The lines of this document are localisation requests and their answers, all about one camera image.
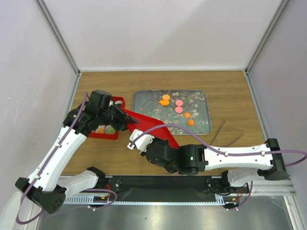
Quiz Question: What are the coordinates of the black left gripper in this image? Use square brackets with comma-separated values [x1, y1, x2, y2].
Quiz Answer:
[98, 103, 139, 132]

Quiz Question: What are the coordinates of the green round cookie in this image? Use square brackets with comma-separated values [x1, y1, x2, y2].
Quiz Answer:
[105, 126, 115, 135]

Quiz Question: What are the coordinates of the red cookie box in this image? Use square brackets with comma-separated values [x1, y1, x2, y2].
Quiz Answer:
[89, 96, 126, 140]

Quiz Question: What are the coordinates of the red box lid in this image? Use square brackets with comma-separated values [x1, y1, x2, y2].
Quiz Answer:
[123, 109, 179, 149]

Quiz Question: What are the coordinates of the orange round waffle cookie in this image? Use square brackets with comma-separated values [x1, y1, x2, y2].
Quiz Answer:
[97, 128, 105, 134]

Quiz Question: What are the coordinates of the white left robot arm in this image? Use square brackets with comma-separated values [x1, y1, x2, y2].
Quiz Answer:
[15, 90, 138, 214]

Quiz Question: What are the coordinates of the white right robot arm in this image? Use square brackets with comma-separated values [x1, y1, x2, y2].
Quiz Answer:
[127, 129, 288, 193]

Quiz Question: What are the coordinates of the orange swirl cookie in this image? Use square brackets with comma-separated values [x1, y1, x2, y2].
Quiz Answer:
[187, 119, 195, 127]

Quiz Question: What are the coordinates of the orange fish cookie top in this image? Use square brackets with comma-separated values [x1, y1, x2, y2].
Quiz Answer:
[159, 100, 170, 106]

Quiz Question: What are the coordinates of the orange round cookie top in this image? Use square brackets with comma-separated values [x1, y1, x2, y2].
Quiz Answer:
[162, 94, 170, 101]

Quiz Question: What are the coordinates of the orange flower cookie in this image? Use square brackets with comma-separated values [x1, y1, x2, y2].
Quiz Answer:
[183, 112, 191, 119]

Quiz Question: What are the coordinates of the floral metal serving tray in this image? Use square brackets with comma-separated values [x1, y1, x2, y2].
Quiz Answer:
[132, 90, 212, 135]

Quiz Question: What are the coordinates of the pink round cookie upper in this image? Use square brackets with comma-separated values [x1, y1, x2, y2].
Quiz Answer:
[176, 100, 183, 106]

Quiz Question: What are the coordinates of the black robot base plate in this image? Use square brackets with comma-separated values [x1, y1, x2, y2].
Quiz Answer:
[95, 175, 248, 197]

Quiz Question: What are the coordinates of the white cable duct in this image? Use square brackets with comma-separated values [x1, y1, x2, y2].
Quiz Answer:
[64, 193, 236, 206]

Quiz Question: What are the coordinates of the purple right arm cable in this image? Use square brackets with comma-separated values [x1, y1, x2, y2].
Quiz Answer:
[129, 124, 307, 211]

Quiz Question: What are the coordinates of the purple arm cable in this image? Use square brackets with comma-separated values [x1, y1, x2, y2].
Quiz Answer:
[15, 92, 118, 225]
[129, 124, 307, 211]

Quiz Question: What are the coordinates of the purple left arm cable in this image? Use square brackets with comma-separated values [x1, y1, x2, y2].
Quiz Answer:
[15, 92, 118, 225]

